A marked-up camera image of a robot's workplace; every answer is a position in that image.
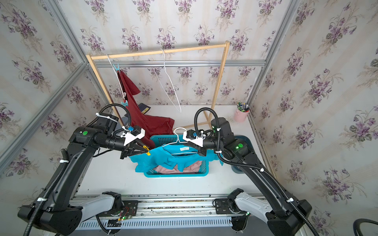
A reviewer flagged yellow clothespin teal shirt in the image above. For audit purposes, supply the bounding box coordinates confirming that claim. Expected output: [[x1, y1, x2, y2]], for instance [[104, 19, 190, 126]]
[[143, 145, 151, 156]]

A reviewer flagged pink t-shirt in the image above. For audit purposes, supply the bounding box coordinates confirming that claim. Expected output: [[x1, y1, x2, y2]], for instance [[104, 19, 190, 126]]
[[153, 160, 204, 174]]

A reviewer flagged white hanger of teal shirt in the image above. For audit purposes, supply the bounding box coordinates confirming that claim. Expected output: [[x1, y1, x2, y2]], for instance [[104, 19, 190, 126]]
[[162, 127, 197, 155]]

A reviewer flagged teal t-shirt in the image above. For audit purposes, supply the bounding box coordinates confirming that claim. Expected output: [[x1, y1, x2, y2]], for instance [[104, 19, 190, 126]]
[[131, 145, 219, 175]]

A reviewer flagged white wire hanger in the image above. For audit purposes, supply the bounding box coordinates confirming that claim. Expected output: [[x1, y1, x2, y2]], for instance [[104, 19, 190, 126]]
[[154, 49, 182, 114]]

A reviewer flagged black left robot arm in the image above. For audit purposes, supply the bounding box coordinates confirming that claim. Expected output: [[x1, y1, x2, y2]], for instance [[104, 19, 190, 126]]
[[18, 103, 149, 236]]

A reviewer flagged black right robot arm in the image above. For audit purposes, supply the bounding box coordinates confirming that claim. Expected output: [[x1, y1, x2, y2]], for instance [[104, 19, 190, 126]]
[[184, 107, 319, 236]]

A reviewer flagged white hanger of red shirt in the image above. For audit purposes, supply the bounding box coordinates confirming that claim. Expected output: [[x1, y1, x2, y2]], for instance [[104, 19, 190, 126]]
[[106, 54, 127, 100]]

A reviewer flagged teal perforated plastic basket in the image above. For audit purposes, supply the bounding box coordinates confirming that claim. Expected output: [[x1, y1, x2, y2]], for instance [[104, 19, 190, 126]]
[[135, 135, 214, 178]]

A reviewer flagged dark red t-shirt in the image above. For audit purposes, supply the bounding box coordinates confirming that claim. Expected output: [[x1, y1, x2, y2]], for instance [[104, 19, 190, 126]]
[[117, 69, 175, 148]]

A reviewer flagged dark teal plastic tub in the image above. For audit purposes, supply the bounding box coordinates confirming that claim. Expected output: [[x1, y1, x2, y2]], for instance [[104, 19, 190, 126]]
[[235, 135, 255, 161]]

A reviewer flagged dark cover notebook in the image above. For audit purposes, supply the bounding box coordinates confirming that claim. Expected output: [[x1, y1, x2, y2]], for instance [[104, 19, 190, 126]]
[[138, 103, 151, 114]]

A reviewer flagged pink pen cup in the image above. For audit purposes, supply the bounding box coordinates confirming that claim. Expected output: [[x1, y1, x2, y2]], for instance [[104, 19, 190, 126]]
[[234, 102, 250, 123]]

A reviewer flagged teal clothespin red shirt lower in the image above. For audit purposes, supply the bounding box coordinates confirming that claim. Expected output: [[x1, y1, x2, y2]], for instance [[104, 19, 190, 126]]
[[121, 100, 129, 107]]

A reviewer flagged teal clothespin on red shirt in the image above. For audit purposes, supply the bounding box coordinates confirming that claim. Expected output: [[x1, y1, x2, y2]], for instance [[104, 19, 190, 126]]
[[113, 64, 121, 72]]

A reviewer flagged wooden clothes rack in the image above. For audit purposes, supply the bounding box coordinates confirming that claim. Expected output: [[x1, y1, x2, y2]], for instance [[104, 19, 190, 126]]
[[85, 40, 231, 130]]

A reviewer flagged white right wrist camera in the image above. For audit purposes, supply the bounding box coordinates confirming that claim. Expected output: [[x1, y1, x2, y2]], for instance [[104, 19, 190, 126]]
[[183, 129, 206, 147]]

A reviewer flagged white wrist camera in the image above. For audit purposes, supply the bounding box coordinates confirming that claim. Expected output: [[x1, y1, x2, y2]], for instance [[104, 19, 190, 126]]
[[183, 129, 206, 147], [120, 125, 145, 146]]

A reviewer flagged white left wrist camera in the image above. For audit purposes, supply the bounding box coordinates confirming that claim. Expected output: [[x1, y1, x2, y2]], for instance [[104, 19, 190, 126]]
[[120, 125, 145, 146]]

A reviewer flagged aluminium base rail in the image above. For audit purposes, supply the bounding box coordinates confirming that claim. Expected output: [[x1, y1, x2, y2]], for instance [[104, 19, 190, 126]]
[[51, 193, 299, 231]]

